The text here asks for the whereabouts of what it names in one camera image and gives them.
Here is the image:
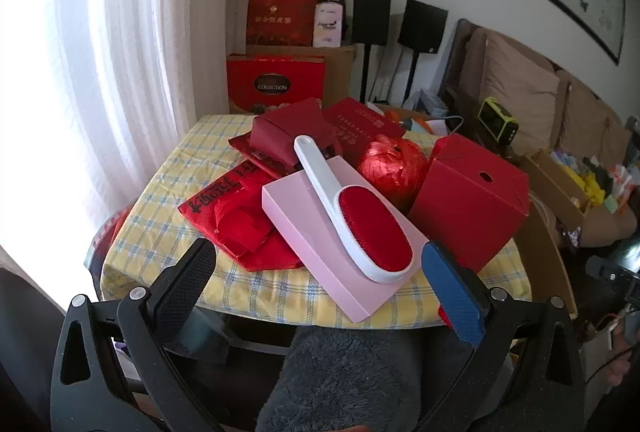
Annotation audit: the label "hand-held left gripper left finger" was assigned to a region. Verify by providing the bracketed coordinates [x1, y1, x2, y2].
[50, 237, 218, 432]

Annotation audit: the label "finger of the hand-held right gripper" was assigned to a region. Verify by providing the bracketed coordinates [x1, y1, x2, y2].
[586, 256, 623, 284]

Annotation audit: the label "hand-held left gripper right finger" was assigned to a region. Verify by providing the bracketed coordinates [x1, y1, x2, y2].
[421, 239, 586, 432]

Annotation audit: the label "shiny red bags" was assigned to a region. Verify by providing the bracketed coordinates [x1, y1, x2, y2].
[215, 189, 307, 271]

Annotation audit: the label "red cardboard box with hole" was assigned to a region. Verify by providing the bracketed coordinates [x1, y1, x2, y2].
[409, 133, 531, 274]

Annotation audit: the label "white red lint brush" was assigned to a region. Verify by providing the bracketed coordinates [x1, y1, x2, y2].
[293, 135, 415, 284]

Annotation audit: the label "pink box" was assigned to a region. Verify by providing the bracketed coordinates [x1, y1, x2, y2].
[261, 156, 431, 324]

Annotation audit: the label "red ribbon ball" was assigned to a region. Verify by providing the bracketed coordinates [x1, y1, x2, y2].
[357, 135, 430, 208]

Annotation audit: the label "dark red felt bag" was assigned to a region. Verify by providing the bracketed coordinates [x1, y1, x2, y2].
[249, 97, 337, 168]

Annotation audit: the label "dark red gift box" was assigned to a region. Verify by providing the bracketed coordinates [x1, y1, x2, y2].
[321, 97, 407, 158]

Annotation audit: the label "yellow plaid tablecloth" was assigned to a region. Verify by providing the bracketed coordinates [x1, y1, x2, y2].
[100, 113, 533, 330]

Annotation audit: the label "red plastic sheet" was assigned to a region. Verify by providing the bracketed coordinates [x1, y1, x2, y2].
[106, 207, 132, 244]

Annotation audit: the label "long cardboard tray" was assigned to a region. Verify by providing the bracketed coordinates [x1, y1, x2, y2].
[522, 149, 640, 248]

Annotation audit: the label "pile of small packets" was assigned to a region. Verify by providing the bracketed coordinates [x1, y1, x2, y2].
[550, 151, 640, 213]

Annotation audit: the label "beige sofa cushion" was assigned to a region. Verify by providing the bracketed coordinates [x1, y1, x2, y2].
[555, 70, 618, 158]
[605, 112, 633, 148]
[457, 28, 561, 155]

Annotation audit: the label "dark wooden side table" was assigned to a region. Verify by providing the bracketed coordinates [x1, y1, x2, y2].
[440, 85, 526, 163]

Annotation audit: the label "green black portable radio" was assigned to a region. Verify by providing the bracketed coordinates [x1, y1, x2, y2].
[476, 97, 519, 144]

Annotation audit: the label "light grey plastic case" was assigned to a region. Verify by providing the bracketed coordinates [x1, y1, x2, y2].
[402, 90, 441, 113]

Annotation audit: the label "red gift box oval label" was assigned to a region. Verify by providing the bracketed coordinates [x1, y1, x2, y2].
[226, 54, 327, 114]

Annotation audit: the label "white sheer curtain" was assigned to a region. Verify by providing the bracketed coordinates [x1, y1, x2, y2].
[0, 0, 236, 273]

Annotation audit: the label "brown closed cardboard box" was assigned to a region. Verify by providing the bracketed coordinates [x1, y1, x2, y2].
[245, 43, 358, 110]

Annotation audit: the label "brown sofa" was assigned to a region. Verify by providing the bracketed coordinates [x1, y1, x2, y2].
[440, 18, 640, 248]

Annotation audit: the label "black speaker on stand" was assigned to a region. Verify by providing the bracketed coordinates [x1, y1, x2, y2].
[351, 0, 392, 106]
[397, 0, 449, 106]

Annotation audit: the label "red gold-print gift bag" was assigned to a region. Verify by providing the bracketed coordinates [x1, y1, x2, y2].
[247, 0, 321, 47]

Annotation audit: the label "white tissue pack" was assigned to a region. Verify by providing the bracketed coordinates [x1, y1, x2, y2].
[312, 0, 347, 48]

